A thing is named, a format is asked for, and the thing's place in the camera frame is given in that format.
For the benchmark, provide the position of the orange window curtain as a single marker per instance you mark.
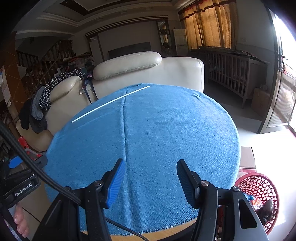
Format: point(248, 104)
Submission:
point(210, 23)

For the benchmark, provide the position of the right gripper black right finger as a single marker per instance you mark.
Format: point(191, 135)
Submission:
point(188, 183)

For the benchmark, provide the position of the wooden staircase railing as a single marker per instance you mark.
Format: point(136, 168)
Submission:
point(40, 71)

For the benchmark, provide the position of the blue round tablecloth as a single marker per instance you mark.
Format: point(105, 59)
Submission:
point(151, 127)

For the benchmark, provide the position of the white refrigerator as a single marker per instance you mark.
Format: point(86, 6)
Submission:
point(181, 43)

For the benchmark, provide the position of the red plastic mesh basket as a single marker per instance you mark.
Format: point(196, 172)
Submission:
point(261, 188)

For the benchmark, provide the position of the orange red candy wrapper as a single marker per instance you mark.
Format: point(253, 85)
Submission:
point(256, 203)

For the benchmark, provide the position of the red white toy tricycle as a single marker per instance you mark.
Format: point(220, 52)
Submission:
point(31, 153)

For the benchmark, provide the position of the blue plastic bag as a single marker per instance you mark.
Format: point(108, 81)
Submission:
point(249, 197)

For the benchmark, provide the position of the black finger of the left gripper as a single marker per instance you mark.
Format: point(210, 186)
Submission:
point(40, 161)

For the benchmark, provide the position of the dark clothes on sofa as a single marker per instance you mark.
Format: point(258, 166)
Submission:
point(34, 109)

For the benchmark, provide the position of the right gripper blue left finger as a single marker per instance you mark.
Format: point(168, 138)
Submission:
point(113, 182)

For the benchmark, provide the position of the dark wooden door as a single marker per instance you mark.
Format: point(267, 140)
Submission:
point(282, 102)

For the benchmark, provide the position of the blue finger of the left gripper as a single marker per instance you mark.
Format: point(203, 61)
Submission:
point(14, 162)

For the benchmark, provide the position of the cream leather sofa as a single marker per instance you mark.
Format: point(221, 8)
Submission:
point(68, 98)

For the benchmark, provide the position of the person's left hand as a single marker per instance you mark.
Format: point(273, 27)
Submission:
point(20, 221)

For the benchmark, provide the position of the cardboard box on floor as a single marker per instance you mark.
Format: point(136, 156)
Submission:
point(247, 161)

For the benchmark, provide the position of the wooden baby crib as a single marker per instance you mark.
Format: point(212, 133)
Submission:
point(238, 71)

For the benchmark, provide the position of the black plastic bag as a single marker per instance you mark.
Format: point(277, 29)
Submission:
point(265, 213)

